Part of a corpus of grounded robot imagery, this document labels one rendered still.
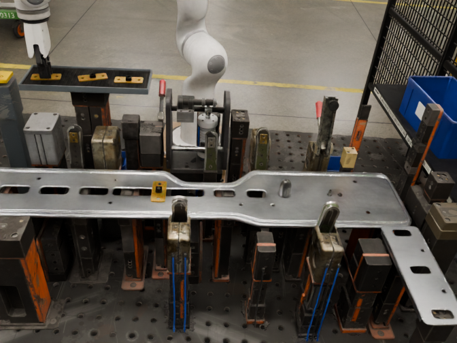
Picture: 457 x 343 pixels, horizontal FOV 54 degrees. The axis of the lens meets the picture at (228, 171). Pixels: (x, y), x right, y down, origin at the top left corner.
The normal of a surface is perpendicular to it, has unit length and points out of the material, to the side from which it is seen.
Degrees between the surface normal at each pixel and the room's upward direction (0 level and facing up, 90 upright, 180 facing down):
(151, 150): 90
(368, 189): 0
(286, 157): 0
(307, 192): 0
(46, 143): 90
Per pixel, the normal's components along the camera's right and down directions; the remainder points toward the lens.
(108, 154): 0.05, 0.61
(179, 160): 0.07, -0.80
